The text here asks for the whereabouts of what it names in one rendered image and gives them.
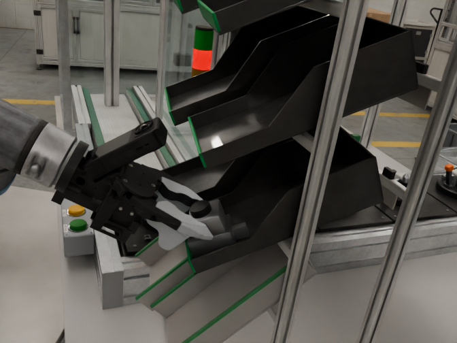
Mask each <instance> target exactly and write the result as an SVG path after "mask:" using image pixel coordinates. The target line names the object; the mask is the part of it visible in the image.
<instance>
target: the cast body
mask: <svg viewBox="0 0 457 343"><path fill-rule="evenodd" d="M189 215H191V216H192V217H193V218H194V219H196V220H197V221H199V222H201V223H205V224H206V225H207V227H208V228H209V230H210V231H211V233H212V235H213V239H212V240H201V239H198V238H194V237H189V238H188V243H187V244H188V246H189V248H190V251H191V253H192V255H193V257H194V258H197V257H200V256H202V255H206V254H207V253H210V252H213V251H215V250H218V249H220V248H224V247H225V246H228V245H231V244H234V243H236V240H239V239H241V238H246V237H249V236H250V233H249V231H248V228H247V225H246V223H240V224H237V225H234V224H233V221H232V218H231V215H230V214H227V215H225V213H224V210H223V207H222V204H221V203H220V200H219V199H216V200H213V201H207V200H200V201H197V202H195V203H193V204H192V205H191V207H190V209H189Z"/></svg>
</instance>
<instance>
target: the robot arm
mask: <svg viewBox="0 0 457 343"><path fill-rule="evenodd" d="M167 132H168V130H167V129H166V127H165V126H164V124H163V122H162V120H161V119H160V118H159V117H156V118H154V119H152V120H148V121H146V122H143V123H141V124H140V125H138V126H137V127H136V128H134V129H132V130H130V131H128V132H126V133H124V134H122V135H120V136H118V137H116V138H114V139H112V140H110V141H108V142H106V143H104V144H102V145H100V146H98V147H96V148H94V149H92V150H90V151H88V153H87V155H86V157H84V154H85V152H86V150H87V148H88V147H89V144H87V143H85V142H83V141H81V140H80V141H79V142H77V140H78V138H77V136H75V135H73V134H71V133H69V132H67V131H65V130H63V129H61V128H59V127H57V126H55V125H53V124H52V123H50V122H46V121H44V120H43V119H41V118H39V117H37V116H35V115H33V114H31V113H29V112H27V111H25V110H23V109H21V108H19V107H17V106H15V105H13V104H11V103H9V102H7V101H5V100H3V99H1V98H0V195H2V194H4V192H6V190H8V189H9V187H10V185H11V183H12V182H13V181H14V178H15V177H16V174H19V175H22V176H24V177H27V178H29V179H31V180H33V181H35V182H38V183H40V184H42V185H44V186H46V187H48V188H50V187H52V185H55V187H54V189H56V192H55V194H54V196H53V198H52V200H51V201H53V202H55V203H57V204H59V205H61V204H62V202H63V200H64V199H68V200H69V201H72V202H73V203H76V204H78V205H80V206H82V207H85V208H87V209H89V210H92V211H93V212H92V215H91V217H90V218H91V219H92V222H91V225H90V228H92V229H95V230H97V231H99V232H101V233H104V234H105V235H108V236H110V237H112V238H115V239H117V240H119V241H121V242H124V243H126V241H127V240H128V238H129V236H130V235H131V234H134V233H135V232H136V230H137V229H138V227H139V226H140V224H141V218H142V217H143V218H146V220H147V222H148V224H149V225H151V226H152V227H153V228H155V229H157V230H158V233H159V235H158V244H159V246H160V247H161V248H163V249H165V250H172V249H174V248H175V247H176V246H178V245H179V244H181V243H182V242H183V241H184V240H186V239H187V238H189V237H194V238H198V239H201V240H212V239H213V235H212V233H211V231H210V230H209V228H208V227H207V225H206V224H205V223H201V222H199V221H197V220H196V219H194V218H193V217H192V216H191V215H188V214H185V213H186V212H187V211H188V210H189V209H190V207H191V205H192V204H193V203H195V202H197V201H200V200H203V199H202V198H200V197H199V196H198V195H197V194H196V193H195V192H194V191H192V190H190V189H189V188H188V187H186V186H185V184H183V183H181V182H180V181H179V180H176V179H175V178H174V177H172V176H170V175H169V174H167V173H165V172H163V171H161V170H159V169H155V168H152V167H148V166H146V165H144V164H139V163H136V162H134V160H136V159H138V158H140V157H142V156H144V155H146V154H148V153H151V152H154V151H156V150H158V149H159V148H161V147H163V146H164V145H165V144H166V141H167ZM103 226H104V227H106V228H108V229H111V230H112V231H115V232H117V233H119V234H121V235H120V237H119V236H117V235H114V234H113V233H110V232H108V231H106V230H103V229H102V227H103Z"/></svg>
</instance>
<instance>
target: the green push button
mask: <svg viewBox="0 0 457 343"><path fill-rule="evenodd" d="M69 228H70V229H71V230H73V231H82V230H84V229H85V228H87V222H86V221H85V220H83V219H75V220H72V221H71V222H70V223H69Z"/></svg>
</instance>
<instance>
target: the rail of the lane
mask: <svg viewBox="0 0 457 343"><path fill-rule="evenodd" d="M75 136H77V138H78V140H77V142H79V141H80V140H81V141H83V142H85V143H87V144H89V147H88V148H87V150H86V152H85V154H84V157H86V155H87V153H88V151H90V150H92V149H94V148H93V144H92V140H91V136H90V131H89V128H88V123H82V125H80V123H75ZM102 229H103V230H106V231H108V232H110V233H113V234H114V235H117V236H119V233H117V232H115V231H112V230H111V229H108V228H106V227H104V226H103V227H102ZM94 232H95V253H94V254H93V256H94V260H95V269H96V273H97V281H98V285H99V293H100V298H101V305H102V310H105V309H110V308H118V307H123V294H124V269H123V266H122V261H121V258H120V253H119V250H118V244H117V241H116V239H115V238H112V237H110V236H108V235H105V234H104V233H101V232H99V231H97V230H95V229H94Z"/></svg>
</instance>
